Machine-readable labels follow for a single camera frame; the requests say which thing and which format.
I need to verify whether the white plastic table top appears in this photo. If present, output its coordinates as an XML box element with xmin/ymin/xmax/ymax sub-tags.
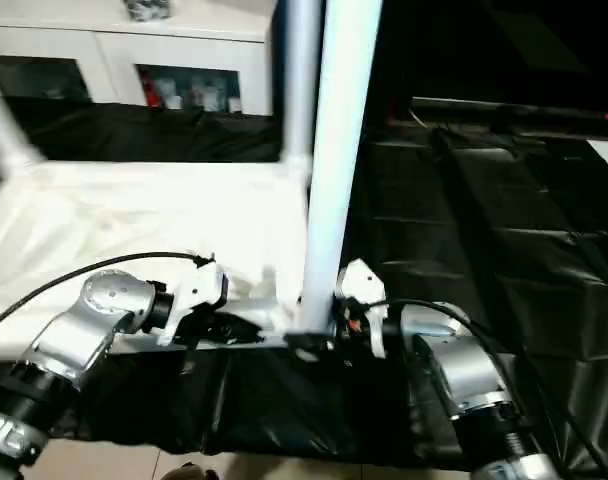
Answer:
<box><xmin>0</xmin><ymin>158</ymin><xmax>336</xmax><ymax>352</ymax></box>

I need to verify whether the black glossy mat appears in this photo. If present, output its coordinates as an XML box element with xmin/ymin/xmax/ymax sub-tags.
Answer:
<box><xmin>0</xmin><ymin>96</ymin><xmax>608</xmax><ymax>472</ymax></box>

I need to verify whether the long black bar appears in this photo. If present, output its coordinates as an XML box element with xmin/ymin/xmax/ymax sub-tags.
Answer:
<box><xmin>410</xmin><ymin>96</ymin><xmax>608</xmax><ymax>135</ymax></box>

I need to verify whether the white glass-door cabinet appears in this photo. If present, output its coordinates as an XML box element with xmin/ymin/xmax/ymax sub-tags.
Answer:
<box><xmin>0</xmin><ymin>0</ymin><xmax>281</xmax><ymax>120</ymax></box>

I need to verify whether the large dark screen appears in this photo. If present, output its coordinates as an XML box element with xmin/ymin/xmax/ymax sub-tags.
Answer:
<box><xmin>278</xmin><ymin>0</ymin><xmax>608</xmax><ymax>131</ymax></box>

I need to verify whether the dark bag of parts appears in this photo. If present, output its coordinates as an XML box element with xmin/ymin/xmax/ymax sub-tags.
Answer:
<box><xmin>122</xmin><ymin>0</ymin><xmax>174</xmax><ymax>25</ymax></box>

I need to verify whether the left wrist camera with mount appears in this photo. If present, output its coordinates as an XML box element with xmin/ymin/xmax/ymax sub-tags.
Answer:
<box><xmin>157</xmin><ymin>258</ymin><xmax>231</xmax><ymax>347</ymax></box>

